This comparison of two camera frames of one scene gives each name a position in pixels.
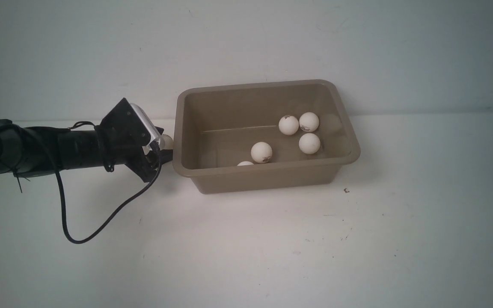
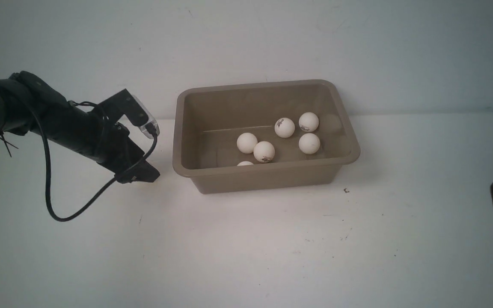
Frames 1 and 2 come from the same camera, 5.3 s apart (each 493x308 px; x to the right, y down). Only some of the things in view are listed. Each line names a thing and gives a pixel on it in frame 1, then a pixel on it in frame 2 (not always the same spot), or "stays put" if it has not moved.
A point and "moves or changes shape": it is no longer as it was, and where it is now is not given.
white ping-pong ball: [309, 143] stays put
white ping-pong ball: [288, 125] moves or changes shape
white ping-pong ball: [166, 142] → [246, 143]
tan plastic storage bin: [241, 136] stays put
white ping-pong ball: [245, 163] stays put
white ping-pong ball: [261, 152] stays put
